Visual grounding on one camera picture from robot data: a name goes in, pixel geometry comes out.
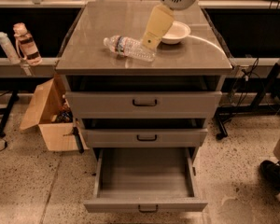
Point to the white paper bowl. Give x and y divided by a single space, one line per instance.
176 33

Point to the black table leg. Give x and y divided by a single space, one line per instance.
226 113
6 111

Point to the black handled tool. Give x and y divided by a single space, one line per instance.
78 140

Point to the pink striped bottle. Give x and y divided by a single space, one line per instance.
25 45

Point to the black shoe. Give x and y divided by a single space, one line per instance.
271 172

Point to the cardboard box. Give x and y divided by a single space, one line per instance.
45 106

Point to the grey middle drawer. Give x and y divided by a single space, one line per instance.
144 137

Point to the grey top drawer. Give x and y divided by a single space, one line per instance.
143 105

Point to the grey drawer cabinet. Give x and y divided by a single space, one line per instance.
197 63

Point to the white tube bottle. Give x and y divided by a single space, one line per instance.
8 49

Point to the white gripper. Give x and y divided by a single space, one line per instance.
160 19

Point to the black table leg right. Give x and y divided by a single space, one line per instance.
226 113

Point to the grey bottom drawer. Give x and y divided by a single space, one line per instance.
145 180

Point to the black table leg left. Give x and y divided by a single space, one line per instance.
6 111

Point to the grey drawer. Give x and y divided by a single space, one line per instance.
144 137
145 180
143 105

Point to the clear plastic water bottle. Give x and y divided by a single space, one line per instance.
128 47

